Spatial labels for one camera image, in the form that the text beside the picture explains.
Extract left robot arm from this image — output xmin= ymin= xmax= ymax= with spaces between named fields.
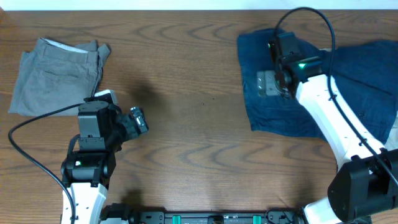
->
xmin=60 ymin=101 xmax=149 ymax=223

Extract folded grey trousers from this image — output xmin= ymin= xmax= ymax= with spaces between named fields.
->
xmin=9 ymin=38 xmax=111 ymax=116

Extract beige garment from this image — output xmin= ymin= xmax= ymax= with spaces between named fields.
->
xmin=384 ymin=115 xmax=398 ymax=151

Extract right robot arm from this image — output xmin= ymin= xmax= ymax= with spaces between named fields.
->
xmin=268 ymin=32 xmax=397 ymax=223

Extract dark blue shorts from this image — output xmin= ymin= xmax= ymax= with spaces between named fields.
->
xmin=237 ymin=29 xmax=397 ymax=144

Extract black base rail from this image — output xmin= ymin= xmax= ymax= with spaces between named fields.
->
xmin=99 ymin=203 xmax=305 ymax=224

